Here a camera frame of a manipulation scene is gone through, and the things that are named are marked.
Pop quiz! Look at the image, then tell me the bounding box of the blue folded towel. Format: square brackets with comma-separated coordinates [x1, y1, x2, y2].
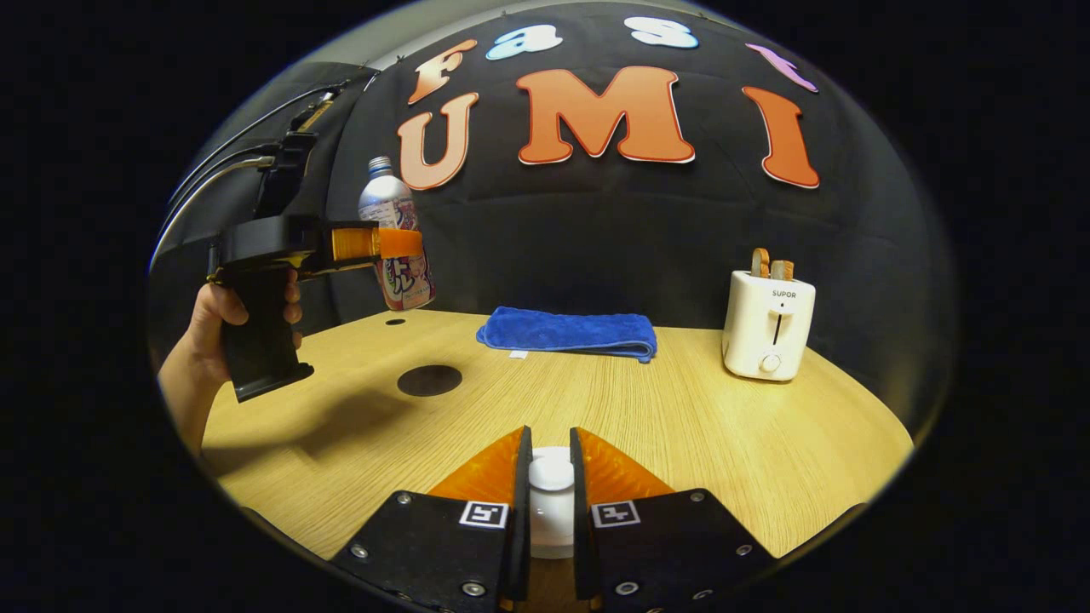
[476, 306, 658, 364]

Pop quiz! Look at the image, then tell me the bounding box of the white toaster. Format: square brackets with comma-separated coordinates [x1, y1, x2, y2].
[722, 270, 817, 382]

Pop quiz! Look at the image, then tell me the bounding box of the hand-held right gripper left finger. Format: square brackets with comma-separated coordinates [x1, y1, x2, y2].
[330, 426, 535, 613]

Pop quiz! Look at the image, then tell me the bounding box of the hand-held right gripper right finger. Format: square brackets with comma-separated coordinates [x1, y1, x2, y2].
[569, 426, 777, 613]

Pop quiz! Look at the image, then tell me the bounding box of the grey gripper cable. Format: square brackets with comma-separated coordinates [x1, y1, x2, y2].
[150, 153, 278, 269]

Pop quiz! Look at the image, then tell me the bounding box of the silver water bottle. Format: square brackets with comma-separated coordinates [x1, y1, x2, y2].
[358, 156, 437, 312]

